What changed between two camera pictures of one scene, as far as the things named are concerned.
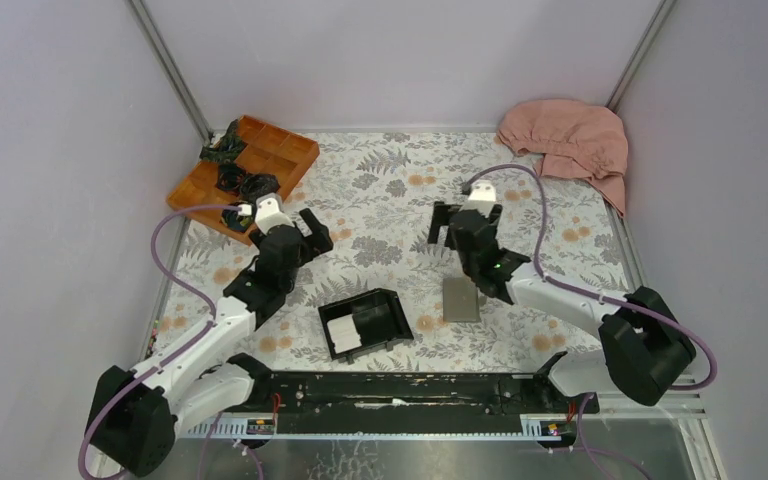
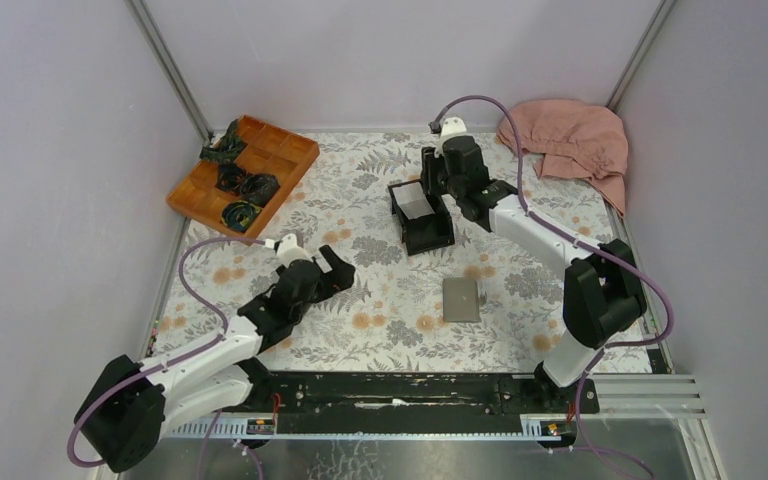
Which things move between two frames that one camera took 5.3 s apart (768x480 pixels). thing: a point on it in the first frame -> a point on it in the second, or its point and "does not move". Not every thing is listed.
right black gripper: [441, 216] -> [429, 164]
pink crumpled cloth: [571, 139] does not move
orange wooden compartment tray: [268, 151] does not move
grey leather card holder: [460, 300] does not move
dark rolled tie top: [229, 147] does not move
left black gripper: [320, 234] -> [342, 276]
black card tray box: [379, 321] -> [423, 221]
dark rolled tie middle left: [230, 177] does not move
